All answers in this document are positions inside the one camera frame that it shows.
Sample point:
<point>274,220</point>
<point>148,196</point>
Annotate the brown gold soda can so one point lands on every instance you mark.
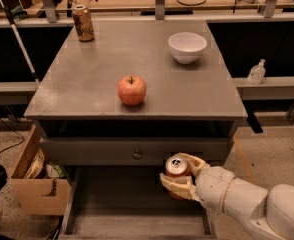
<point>83,24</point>

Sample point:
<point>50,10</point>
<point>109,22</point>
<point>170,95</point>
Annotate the closed grey top drawer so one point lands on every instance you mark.
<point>126,151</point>

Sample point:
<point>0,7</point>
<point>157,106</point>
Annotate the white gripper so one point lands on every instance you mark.
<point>213,187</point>

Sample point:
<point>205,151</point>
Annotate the clear sanitizer bottle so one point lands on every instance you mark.
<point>257,73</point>

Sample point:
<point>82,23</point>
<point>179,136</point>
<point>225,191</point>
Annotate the open grey middle drawer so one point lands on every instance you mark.
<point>129,203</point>

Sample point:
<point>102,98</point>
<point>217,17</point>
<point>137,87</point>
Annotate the red coke can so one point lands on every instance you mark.
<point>175,167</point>

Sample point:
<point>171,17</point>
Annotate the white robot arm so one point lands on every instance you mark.
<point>264,214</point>

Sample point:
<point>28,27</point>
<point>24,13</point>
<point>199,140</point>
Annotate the white pole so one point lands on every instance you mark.
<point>20,42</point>

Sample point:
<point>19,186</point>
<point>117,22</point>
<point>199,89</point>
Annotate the red apple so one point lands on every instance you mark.
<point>131,90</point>

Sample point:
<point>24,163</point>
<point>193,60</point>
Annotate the white bowl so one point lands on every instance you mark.
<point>186,47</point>

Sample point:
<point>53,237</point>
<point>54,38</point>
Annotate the grey drawer cabinet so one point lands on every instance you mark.
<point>112,111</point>

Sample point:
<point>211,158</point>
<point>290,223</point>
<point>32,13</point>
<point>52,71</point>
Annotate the wooden box with items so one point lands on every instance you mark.
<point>41,195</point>

